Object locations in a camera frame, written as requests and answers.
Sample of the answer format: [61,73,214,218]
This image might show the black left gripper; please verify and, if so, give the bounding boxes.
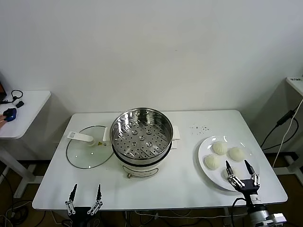
[64,183,104,227]

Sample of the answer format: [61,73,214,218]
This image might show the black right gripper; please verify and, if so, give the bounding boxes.
[225,159,262,205]

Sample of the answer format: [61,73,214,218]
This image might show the white steamed baozi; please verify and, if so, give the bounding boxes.
[204,154,221,170]
[212,141,228,156]
[228,146,245,162]
[221,166,241,184]

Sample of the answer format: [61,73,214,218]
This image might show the blue computer mouse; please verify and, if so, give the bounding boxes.
[5,107,18,122]

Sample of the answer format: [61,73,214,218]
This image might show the stainless steel steamer basket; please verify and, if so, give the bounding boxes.
[110,107,173,159]

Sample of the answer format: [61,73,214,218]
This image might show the white round plate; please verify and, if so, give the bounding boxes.
[197,135,260,192]

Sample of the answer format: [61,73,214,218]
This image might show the white electric cooking pot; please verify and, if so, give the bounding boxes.
[102,125,181,179]

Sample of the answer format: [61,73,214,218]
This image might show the white desk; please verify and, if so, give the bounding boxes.
[285,76,303,97]

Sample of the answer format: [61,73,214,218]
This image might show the white side table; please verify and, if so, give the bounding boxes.
[0,90,52,199]

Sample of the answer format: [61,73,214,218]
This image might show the dark laptop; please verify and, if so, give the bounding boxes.
[0,70,7,101]

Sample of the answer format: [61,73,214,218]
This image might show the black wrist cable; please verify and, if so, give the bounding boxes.
[231,197,248,227]

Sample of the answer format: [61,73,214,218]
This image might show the white hanging cable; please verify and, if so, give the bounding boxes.
[272,96,303,167]

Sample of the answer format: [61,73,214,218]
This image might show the glass lid with white handle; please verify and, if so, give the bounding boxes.
[65,125,114,169]

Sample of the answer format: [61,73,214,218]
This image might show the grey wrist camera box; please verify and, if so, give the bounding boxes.
[269,212,287,223]

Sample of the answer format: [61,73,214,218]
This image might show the white cable under table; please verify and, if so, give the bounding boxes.
[132,209,195,218]

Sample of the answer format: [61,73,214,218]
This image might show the black power cable with adapter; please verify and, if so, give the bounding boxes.
[260,104,300,151]

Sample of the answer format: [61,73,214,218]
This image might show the black looped cable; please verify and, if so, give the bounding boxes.
[0,89,24,105]

